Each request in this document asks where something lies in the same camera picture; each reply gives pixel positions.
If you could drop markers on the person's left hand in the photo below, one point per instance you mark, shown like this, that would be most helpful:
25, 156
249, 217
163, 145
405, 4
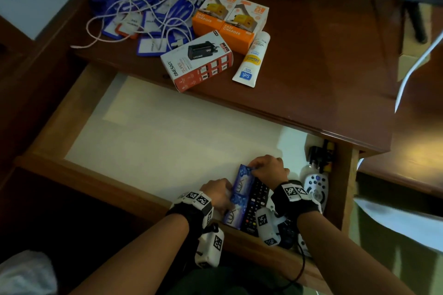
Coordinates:
218, 194

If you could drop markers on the person's right hand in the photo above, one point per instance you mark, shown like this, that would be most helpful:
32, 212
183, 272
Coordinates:
271, 170

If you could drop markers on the blue soap packet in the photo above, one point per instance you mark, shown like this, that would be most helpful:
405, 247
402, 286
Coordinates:
240, 184
235, 215

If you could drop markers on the slim black remote control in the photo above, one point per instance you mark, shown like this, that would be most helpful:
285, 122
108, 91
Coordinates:
258, 198

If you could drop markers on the black plug adapter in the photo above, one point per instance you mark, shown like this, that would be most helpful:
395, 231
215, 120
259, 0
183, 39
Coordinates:
314, 154

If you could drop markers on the large white remote control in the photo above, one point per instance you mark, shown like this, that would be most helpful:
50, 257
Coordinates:
316, 187

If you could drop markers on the small yellow flashlight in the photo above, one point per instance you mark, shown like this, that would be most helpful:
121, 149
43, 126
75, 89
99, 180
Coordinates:
330, 146

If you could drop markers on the wide black remote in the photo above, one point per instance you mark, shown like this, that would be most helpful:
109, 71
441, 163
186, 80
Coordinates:
289, 236

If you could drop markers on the wooden drawer with white bottom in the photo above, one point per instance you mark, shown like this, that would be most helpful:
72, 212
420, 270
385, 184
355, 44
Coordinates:
155, 139

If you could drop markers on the white cream tube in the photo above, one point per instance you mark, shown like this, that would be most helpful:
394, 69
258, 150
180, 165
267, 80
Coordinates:
251, 63

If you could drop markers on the white charger box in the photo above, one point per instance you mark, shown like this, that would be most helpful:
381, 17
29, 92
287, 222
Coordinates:
193, 66

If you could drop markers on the orange charger box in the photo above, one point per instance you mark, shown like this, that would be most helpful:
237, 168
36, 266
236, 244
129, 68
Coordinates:
204, 25
238, 37

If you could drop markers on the person's left forearm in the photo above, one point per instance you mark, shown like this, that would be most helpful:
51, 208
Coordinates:
138, 260

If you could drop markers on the person's right forearm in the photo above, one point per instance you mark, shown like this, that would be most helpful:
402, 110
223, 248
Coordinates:
346, 260

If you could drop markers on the person's dark green clothing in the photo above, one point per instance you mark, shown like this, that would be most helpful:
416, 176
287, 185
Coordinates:
235, 281

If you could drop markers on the black left wristband with markers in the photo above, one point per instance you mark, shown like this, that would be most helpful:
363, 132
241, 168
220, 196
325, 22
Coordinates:
188, 211

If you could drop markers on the black wristband with markers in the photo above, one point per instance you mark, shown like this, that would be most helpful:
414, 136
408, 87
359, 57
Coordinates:
297, 201
188, 211

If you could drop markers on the black right wristband with markers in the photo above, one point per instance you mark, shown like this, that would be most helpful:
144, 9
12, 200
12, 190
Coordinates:
297, 201

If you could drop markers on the brown wooden side cabinet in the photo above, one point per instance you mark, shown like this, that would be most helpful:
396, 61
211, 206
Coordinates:
422, 139

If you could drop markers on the black television stand leg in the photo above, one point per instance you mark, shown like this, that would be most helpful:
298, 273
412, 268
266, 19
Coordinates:
417, 25

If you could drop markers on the white cloth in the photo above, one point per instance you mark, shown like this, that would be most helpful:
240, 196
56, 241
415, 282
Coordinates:
24, 274

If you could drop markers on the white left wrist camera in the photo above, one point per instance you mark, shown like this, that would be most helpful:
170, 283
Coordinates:
209, 246

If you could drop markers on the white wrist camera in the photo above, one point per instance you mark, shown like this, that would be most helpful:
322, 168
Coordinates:
209, 246
268, 227

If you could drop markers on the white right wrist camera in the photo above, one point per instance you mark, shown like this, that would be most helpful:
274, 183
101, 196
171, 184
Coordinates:
268, 227

